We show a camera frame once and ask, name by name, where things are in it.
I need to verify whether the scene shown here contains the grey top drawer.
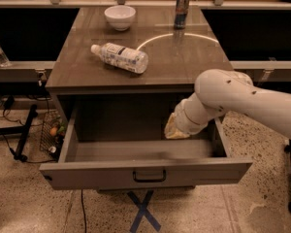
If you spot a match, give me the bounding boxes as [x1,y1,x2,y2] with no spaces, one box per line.
[40,109,253,190]

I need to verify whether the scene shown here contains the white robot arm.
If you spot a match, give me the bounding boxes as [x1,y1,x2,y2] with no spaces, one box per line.
[164,69,291,139]

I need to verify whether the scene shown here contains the grey drawer cabinet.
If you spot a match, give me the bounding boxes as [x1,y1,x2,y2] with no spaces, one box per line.
[45,5,242,192]

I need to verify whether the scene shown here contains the blue tape cross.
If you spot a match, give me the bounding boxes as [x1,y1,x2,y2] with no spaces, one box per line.
[127,190,161,233]

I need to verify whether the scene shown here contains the clear plastic water bottle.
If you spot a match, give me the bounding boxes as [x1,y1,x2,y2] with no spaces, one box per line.
[90,43,148,74]

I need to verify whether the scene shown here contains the orange ball in basket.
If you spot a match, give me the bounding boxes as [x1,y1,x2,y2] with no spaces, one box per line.
[49,127,57,137]

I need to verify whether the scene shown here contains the blue silver drink can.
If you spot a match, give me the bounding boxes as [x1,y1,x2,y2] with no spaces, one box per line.
[174,0,189,29]

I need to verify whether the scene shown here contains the white ceramic bowl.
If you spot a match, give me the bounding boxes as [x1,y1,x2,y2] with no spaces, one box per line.
[104,5,136,31]

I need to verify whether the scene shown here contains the black stand leg left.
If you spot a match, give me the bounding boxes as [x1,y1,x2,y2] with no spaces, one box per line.
[0,105,38,162]

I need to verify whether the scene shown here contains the wire basket with items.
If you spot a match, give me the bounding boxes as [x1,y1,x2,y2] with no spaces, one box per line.
[40,111,66,160]

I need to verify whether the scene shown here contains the black floor cable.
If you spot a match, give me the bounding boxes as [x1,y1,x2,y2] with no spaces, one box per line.
[0,95,87,233]

